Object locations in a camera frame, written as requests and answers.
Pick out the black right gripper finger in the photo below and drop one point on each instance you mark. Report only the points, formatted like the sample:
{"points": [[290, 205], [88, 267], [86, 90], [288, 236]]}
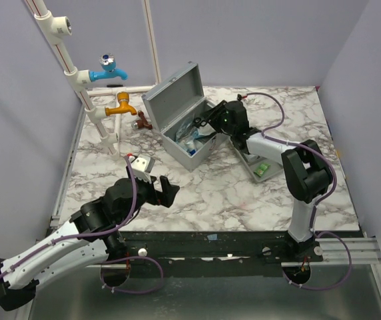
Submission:
{"points": [[212, 117], [218, 109]]}

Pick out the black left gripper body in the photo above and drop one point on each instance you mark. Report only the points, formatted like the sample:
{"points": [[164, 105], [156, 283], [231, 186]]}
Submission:
{"points": [[148, 194]]}

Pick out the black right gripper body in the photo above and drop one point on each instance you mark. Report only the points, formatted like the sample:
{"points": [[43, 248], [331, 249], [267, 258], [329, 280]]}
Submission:
{"points": [[212, 116]]}

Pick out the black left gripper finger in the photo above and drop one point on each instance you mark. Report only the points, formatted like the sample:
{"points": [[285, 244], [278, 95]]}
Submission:
{"points": [[174, 191], [165, 188]]}

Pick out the blue white bandage roll pack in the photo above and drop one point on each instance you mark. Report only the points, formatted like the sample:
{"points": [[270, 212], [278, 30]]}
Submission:
{"points": [[189, 137]]}

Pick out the grey metal medicine box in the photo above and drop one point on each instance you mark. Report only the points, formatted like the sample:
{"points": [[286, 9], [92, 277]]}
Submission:
{"points": [[173, 105]]}

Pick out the grey plastic tray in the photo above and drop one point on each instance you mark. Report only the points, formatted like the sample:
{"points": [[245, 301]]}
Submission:
{"points": [[261, 158]]}

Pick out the white blue tube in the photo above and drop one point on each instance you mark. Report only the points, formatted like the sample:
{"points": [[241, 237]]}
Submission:
{"points": [[191, 147]]}

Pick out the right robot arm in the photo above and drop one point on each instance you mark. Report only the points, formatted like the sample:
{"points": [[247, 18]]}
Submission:
{"points": [[307, 172]]}

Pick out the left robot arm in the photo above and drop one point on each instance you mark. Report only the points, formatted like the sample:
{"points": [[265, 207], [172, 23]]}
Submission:
{"points": [[90, 236]]}

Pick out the brown faucet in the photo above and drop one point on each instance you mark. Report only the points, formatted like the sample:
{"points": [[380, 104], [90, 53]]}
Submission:
{"points": [[141, 122]]}

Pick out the orange plastic faucet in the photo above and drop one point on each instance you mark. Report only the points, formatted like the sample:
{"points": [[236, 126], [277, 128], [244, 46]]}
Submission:
{"points": [[123, 106]]}

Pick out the blue plastic faucet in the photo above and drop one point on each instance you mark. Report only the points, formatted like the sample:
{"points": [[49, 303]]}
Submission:
{"points": [[110, 70]]}

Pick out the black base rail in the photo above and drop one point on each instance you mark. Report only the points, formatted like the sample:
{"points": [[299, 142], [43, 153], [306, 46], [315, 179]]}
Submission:
{"points": [[213, 253]]}

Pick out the white pvc pipe frame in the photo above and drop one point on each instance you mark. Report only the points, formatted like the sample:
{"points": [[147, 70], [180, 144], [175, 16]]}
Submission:
{"points": [[54, 30]]}

